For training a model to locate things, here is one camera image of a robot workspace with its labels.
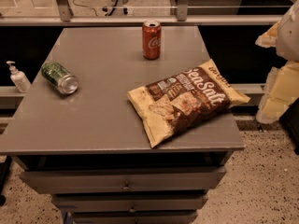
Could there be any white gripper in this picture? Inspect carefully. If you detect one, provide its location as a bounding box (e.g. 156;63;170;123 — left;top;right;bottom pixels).
255;0;299;124

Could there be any green soda can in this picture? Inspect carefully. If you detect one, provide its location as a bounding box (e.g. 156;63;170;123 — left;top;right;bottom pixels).
41;62;78;94

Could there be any red cola can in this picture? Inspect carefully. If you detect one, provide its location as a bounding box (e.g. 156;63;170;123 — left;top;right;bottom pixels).
142;20;162;60

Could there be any sea salt chips bag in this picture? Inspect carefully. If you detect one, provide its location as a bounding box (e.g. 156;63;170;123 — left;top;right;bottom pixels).
127;60;249;147

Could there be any top drawer knob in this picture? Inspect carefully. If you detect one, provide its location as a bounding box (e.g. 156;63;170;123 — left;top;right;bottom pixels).
121;182;132;191

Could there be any drawer knob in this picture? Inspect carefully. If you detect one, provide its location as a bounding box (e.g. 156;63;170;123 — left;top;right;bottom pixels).
121;182;132;191
129;205;136;213

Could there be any grey drawer cabinet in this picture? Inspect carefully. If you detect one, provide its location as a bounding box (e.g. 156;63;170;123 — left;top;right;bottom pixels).
0;26;243;224

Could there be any white pump sanitizer bottle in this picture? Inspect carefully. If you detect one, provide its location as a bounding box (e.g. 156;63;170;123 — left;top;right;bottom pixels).
7;61;31;93

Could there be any metal railing frame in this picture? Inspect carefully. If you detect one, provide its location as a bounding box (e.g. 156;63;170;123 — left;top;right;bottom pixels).
0;0;296;26

